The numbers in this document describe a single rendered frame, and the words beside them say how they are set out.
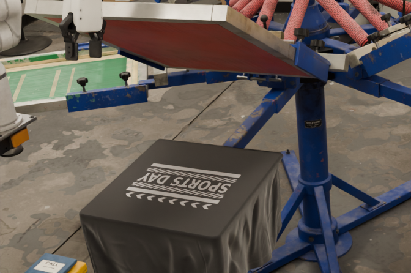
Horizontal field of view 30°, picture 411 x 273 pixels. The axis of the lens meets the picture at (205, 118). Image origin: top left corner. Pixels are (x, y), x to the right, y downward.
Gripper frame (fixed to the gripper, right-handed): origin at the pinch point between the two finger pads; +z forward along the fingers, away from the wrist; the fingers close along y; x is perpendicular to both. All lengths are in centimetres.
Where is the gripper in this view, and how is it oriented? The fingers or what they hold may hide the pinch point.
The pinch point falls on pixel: (84, 54)
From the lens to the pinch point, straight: 179.6
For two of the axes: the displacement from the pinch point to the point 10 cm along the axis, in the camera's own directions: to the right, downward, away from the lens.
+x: 9.0, 0.9, -4.4
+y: -4.5, 1.4, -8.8
